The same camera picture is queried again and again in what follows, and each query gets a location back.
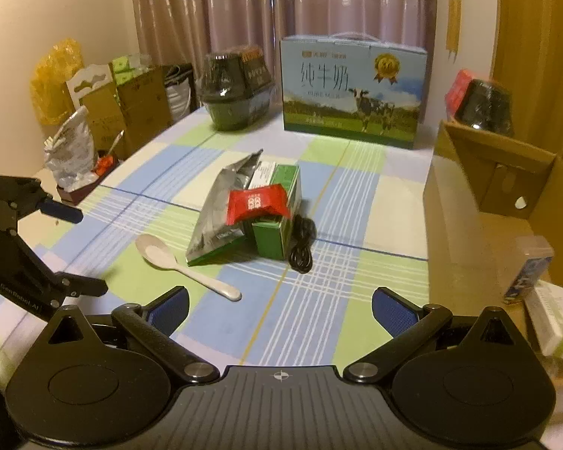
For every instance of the red snack packet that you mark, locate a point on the red snack packet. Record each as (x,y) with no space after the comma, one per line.
(255,204)

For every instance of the green tissue packs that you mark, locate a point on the green tissue packs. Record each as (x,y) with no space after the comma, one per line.
(129,68)

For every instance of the brown cardboard box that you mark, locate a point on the brown cardboard box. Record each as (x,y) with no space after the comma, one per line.
(143,103)

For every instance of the clear blue label box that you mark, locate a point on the clear blue label box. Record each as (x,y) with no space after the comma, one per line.
(528,272)

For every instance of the white green medicine box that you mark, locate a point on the white green medicine box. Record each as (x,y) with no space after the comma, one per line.
(558,318)

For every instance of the white spoon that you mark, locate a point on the white spoon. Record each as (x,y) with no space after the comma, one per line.
(152,248)

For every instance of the yellow wooden door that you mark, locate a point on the yellow wooden door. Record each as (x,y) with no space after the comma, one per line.
(535,33)

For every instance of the silver foil bag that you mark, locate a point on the silver foil bag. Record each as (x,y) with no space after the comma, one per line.
(211,225)

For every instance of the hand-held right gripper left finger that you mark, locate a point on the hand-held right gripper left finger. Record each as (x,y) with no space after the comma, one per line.
(171,307)

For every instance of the long green box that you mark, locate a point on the long green box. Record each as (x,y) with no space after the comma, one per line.
(270,241)

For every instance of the red packet behind pot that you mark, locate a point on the red packet behind pot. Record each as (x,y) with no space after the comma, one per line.
(456,89)

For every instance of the dark wrapped pot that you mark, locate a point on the dark wrapped pot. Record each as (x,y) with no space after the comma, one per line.
(485,105)
(225,89)

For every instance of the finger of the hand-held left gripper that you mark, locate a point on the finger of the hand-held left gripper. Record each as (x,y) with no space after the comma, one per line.
(61,211)
(82,287)

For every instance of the blue milk gift carton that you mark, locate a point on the blue milk gift carton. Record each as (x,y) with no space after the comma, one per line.
(328,79)

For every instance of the checked cloth desktop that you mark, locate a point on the checked cloth desktop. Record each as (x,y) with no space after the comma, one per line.
(333,290)

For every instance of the white carved chair back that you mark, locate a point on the white carved chair back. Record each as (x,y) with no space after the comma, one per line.
(94,77)

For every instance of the yellow plastic bag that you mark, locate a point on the yellow plastic bag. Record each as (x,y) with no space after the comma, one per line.
(51,79)

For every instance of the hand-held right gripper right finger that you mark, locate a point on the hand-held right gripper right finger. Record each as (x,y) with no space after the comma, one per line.
(394,311)

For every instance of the yellow wall strip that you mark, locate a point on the yellow wall strip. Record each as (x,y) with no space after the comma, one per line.
(454,23)

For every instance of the yellowish cardboard box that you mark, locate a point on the yellowish cardboard box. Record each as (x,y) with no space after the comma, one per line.
(101,117)

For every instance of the crumpled silver white bag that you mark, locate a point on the crumpled silver white bag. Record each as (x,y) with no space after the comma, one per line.
(70,150)

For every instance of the dark brown tray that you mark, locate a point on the dark brown tray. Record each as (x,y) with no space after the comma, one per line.
(75,192)

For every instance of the black white paper bag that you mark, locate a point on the black white paper bag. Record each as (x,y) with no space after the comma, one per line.
(178,96)

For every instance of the pink curtain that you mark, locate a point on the pink curtain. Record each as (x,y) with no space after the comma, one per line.
(216,9)

